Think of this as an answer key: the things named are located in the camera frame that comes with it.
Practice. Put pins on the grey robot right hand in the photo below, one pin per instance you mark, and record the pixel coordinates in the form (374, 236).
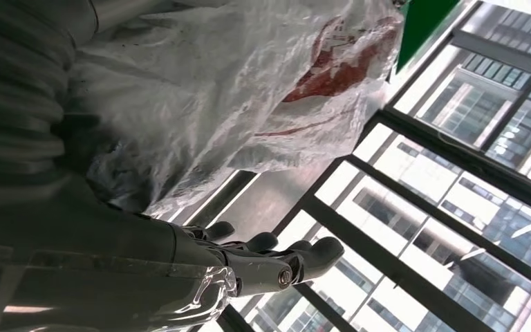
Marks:
(87, 261)

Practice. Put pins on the black window frame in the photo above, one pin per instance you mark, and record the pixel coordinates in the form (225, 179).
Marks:
(384, 266)

